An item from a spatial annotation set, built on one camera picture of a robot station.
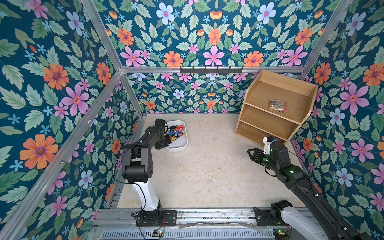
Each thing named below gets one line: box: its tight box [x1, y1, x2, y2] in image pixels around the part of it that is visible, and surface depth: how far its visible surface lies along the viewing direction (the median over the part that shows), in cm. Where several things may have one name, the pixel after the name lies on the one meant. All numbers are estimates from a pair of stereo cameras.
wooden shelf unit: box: [235, 69, 319, 146], surface depth 88 cm
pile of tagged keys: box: [169, 125, 185, 142], surface depth 109 cm
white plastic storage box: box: [165, 120, 189, 153], surface depth 106 cm
